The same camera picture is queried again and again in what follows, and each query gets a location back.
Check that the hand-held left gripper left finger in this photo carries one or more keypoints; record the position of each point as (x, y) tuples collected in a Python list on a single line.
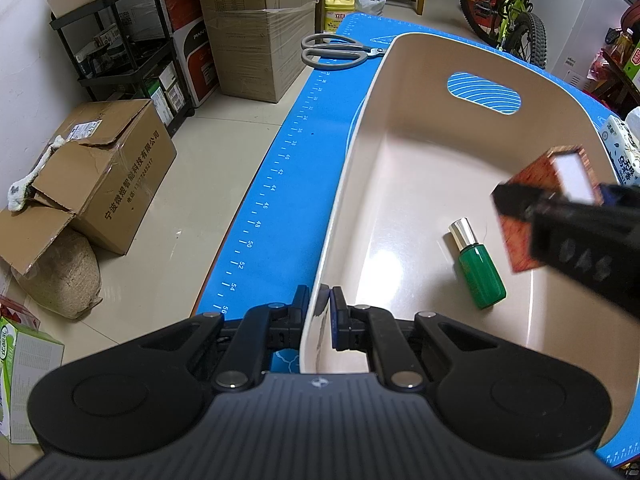
[(299, 310)]

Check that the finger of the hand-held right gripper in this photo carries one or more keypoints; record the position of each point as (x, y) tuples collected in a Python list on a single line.
[(611, 195), (512, 200)]

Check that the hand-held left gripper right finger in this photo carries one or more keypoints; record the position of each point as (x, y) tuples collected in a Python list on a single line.
[(340, 315)]

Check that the red-brown patterned box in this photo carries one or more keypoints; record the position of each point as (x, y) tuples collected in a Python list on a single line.
[(527, 172)]

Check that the green bottle with silver cap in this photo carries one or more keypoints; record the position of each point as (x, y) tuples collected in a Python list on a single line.
[(480, 275)]

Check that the beige plastic basket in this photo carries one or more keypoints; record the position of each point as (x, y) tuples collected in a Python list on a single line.
[(425, 160)]

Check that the tissue pack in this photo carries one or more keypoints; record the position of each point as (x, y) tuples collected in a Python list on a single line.
[(620, 150)]

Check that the wooden shelf with snacks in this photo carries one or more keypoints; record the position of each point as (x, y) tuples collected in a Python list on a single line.
[(622, 60)]

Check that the blue measuring mat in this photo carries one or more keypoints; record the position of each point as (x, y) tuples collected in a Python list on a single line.
[(300, 160)]

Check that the white refrigerator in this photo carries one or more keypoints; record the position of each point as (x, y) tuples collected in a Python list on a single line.
[(585, 25)]

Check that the green and black bicycle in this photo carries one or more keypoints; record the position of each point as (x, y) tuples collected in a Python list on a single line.
[(520, 25)]

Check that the open cardboard box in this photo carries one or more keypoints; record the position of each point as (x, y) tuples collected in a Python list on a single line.
[(115, 185)]

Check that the grey scissors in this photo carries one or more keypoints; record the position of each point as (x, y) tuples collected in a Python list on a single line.
[(330, 60)]

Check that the beige sack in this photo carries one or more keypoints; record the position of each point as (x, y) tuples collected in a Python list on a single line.
[(65, 275)]

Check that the yellow jug with label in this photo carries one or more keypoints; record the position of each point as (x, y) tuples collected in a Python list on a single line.
[(339, 15)]

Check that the large wrapped cardboard box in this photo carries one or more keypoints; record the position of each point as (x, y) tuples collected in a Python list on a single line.
[(260, 50)]

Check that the white and red appliance carton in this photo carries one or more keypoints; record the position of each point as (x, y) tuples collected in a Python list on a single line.
[(197, 60)]

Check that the green and white carton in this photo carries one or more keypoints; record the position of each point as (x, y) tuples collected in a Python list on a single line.
[(30, 375)]

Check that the red packet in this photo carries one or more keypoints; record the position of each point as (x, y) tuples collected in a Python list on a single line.
[(15, 310)]

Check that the black shelving cart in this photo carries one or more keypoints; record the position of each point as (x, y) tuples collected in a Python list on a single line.
[(125, 75)]

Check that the white bone-shaped cloth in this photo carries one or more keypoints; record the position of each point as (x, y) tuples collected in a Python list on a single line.
[(20, 192)]

